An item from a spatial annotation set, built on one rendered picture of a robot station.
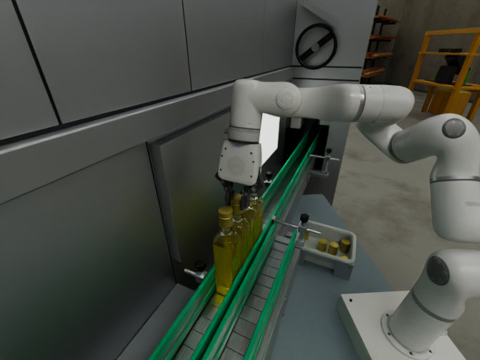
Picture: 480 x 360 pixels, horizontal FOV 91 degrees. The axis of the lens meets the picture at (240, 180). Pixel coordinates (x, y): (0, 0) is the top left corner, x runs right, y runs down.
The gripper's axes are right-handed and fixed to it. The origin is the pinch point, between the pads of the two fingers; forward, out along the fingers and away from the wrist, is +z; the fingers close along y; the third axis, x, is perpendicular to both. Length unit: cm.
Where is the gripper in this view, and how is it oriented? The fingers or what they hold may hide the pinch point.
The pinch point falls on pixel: (236, 199)
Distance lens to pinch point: 61.2
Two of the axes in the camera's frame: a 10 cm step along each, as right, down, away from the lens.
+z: -1.1, 9.6, 2.7
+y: 9.0, 2.1, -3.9
